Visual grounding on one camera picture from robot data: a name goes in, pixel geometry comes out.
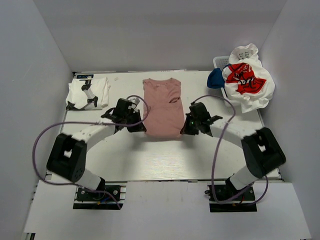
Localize pink t shirt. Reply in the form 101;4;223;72
142;78;185;140

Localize blue t shirt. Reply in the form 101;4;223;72
207;68;225;89

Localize white red print t shirt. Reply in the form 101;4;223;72
222;60;275;113

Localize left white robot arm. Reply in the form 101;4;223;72
46;95;147;200

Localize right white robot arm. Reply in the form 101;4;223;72
180;102;286;200

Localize folded white t shirt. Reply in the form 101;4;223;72
65;77;111;111

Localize white plastic basket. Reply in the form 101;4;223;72
212;55;229;70

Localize white text t shirt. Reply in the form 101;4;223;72
228;43;262;66

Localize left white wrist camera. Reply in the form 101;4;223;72
129;97;140;106

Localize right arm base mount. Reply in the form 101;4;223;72
204;184;257;213

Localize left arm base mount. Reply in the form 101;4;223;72
73;182;127;210

